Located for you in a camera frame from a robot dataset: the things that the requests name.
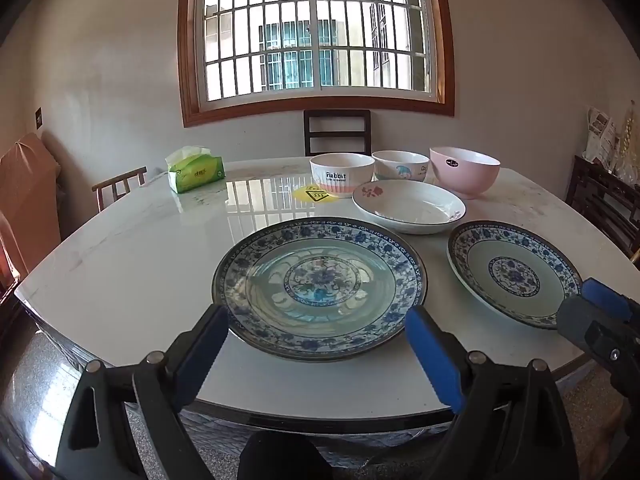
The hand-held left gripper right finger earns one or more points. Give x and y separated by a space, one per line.
434 360

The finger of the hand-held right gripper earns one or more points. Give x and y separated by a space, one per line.
605 297
587 327

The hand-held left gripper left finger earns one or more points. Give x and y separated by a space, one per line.
197 360

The small blue floral plate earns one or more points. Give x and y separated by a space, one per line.
510 272

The large blue floral plate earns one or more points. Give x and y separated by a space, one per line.
320 285

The white bowl with cartoon print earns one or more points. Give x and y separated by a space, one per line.
402 167

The dark carved wooden chair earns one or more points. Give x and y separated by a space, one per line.
607 200

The bag of golden balls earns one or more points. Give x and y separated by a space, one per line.
629 145

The white plate with red flower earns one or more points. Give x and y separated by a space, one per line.
407 207

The newspaper bundle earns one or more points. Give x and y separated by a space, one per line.
600 135

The green tissue pack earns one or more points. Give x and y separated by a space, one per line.
195 172

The pink bowl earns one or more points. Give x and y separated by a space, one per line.
465 172

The light wooden chair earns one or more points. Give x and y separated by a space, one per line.
120 182

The yellow warning sticker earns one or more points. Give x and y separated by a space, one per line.
312 194

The white bowl with black lettering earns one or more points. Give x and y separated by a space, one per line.
342 175

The cardboard box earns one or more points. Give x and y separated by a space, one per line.
27 195

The dark wooden slat-back chair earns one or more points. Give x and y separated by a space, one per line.
337 135

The wood-framed barred window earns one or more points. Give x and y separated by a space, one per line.
315 102

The dark wall switch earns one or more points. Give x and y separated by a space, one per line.
39 117

